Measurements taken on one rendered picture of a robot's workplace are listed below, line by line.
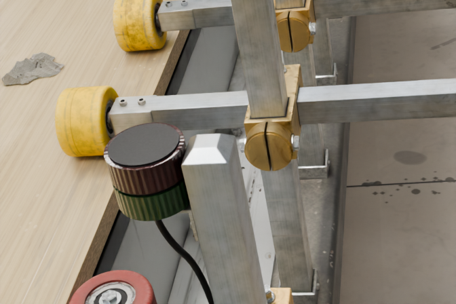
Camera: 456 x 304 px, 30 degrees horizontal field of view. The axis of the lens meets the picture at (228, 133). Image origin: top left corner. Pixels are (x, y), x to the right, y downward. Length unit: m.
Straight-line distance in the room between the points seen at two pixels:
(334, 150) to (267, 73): 0.45
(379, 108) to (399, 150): 1.56
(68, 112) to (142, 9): 0.25
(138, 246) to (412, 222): 1.24
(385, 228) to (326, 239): 1.09
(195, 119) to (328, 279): 0.27
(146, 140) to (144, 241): 0.49
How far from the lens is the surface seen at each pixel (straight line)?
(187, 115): 0.94
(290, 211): 0.94
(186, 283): 1.22
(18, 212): 0.96
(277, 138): 0.85
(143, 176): 0.60
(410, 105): 0.91
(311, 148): 1.20
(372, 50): 2.97
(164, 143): 0.62
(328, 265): 1.09
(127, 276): 0.82
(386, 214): 2.25
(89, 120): 0.95
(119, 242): 1.02
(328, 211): 1.17
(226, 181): 0.61
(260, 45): 0.83
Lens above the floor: 1.44
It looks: 33 degrees down
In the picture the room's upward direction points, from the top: 11 degrees counter-clockwise
